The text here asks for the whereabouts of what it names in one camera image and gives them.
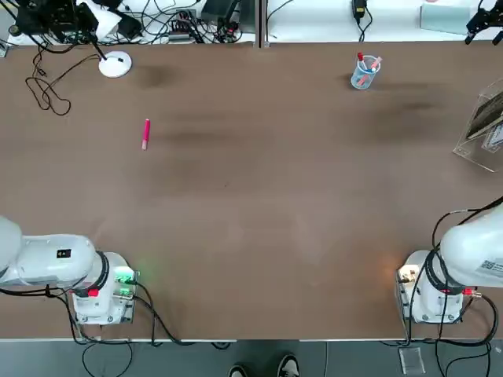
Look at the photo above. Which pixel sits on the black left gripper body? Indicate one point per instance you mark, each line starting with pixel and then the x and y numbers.
pixel 43 15

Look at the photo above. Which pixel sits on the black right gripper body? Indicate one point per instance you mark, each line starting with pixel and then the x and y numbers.
pixel 498 12

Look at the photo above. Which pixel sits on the dark book with hands cover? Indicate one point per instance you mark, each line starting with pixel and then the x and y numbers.
pixel 481 116

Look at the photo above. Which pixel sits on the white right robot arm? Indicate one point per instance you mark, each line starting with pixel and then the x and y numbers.
pixel 467 251

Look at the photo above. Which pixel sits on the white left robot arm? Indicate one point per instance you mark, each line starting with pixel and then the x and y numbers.
pixel 51 259

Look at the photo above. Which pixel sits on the clear acrylic storage rack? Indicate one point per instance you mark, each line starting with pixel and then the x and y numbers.
pixel 471 153

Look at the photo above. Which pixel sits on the pale green sheet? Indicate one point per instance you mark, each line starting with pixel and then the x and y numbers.
pixel 444 19

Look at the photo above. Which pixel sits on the white desk lamp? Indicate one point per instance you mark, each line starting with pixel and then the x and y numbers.
pixel 115 66

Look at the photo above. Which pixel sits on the orange pen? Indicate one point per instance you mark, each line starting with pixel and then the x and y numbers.
pixel 373 64

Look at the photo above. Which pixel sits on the blue pen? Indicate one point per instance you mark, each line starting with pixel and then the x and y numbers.
pixel 370 69

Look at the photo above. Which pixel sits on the red tipped pen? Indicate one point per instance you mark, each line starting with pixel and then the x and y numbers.
pixel 360 59

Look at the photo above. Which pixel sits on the black power adapter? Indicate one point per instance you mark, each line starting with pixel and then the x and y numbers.
pixel 359 8

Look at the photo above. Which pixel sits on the clear plastic pen cup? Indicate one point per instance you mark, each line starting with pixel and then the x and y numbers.
pixel 361 78

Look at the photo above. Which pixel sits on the pink marker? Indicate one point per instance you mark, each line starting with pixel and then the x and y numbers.
pixel 145 133

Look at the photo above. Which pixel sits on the green circuit board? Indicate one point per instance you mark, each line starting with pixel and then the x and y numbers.
pixel 227 33

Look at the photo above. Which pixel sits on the clear floor plate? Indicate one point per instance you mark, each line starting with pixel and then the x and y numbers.
pixel 412 360

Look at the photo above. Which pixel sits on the person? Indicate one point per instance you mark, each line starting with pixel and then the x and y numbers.
pixel 287 365

